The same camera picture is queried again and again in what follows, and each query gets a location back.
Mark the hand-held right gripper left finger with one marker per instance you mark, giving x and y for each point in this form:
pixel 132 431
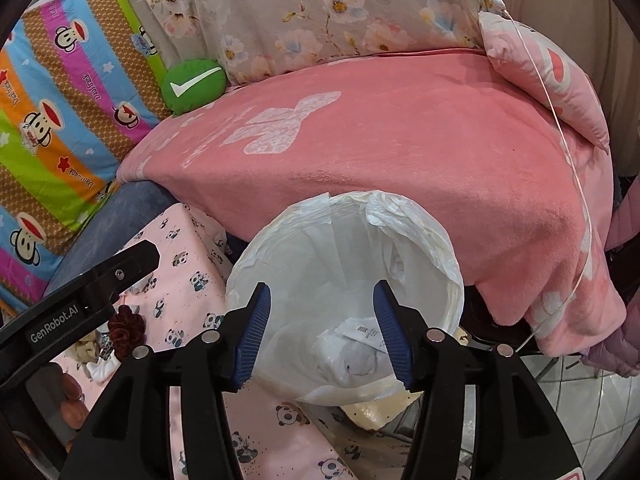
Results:
pixel 252 340

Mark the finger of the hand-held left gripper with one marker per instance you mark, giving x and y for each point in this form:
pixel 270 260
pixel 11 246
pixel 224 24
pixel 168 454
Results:
pixel 127 267

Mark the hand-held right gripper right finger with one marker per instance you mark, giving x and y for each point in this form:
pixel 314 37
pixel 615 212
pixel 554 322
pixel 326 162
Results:
pixel 392 340

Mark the white paper pile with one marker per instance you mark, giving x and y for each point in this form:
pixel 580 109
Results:
pixel 350 360

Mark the trash bin with white bag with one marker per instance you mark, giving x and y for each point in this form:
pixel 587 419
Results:
pixel 300 240

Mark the person's left hand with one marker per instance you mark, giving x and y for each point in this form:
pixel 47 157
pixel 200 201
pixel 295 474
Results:
pixel 74 400

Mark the blue grey cushion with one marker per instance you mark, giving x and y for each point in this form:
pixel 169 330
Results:
pixel 110 215

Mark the pink panda print sheet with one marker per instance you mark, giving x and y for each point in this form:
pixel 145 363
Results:
pixel 185 270

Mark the dark red scrunchie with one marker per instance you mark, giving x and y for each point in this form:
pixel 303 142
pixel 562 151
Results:
pixel 125 330

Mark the striped monkey print quilt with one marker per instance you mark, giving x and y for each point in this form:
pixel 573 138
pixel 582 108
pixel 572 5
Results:
pixel 60 135

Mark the pink fleece blanket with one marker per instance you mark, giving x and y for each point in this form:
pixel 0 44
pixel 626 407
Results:
pixel 400 160

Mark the green check-mark cushion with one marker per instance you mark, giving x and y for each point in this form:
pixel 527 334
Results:
pixel 200 99

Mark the mauve puffer jacket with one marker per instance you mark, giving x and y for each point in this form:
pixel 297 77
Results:
pixel 615 355

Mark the pink patterned pillow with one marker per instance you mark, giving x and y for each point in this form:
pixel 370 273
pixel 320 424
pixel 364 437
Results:
pixel 530 70

